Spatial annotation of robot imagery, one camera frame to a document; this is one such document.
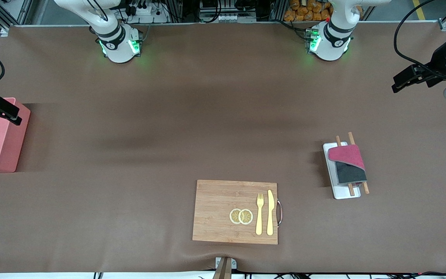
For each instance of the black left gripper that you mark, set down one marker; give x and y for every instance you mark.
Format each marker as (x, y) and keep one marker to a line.
(437, 62)

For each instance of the red and grey cloth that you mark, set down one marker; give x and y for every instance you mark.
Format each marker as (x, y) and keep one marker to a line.
(345, 155)

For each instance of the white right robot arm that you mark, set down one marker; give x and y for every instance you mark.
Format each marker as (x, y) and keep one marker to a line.
(118, 48)

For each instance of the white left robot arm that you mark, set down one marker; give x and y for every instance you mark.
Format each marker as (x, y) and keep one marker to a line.
(333, 42)

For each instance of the orange packaged snacks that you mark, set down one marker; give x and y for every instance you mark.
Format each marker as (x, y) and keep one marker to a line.
(304, 11)

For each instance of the white rectangular tray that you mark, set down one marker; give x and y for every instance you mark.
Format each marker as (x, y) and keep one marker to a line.
(333, 186)

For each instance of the white power strip with plugs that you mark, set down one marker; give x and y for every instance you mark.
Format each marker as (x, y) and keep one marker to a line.
(145, 11)

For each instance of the long white socket strip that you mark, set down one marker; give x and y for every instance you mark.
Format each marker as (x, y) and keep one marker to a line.
(227, 17)

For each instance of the yellow knife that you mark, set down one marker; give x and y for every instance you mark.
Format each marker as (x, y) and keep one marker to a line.
(270, 213)

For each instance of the yellow fork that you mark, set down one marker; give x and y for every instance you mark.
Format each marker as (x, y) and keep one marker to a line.
(259, 221)

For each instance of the lemon slice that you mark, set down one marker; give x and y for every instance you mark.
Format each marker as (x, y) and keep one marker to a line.
(246, 217)
(234, 216)

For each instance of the bamboo cutting board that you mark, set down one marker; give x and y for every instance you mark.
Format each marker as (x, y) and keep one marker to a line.
(215, 209)

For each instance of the metal clamp with brown bar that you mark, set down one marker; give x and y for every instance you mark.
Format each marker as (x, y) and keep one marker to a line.
(225, 267)

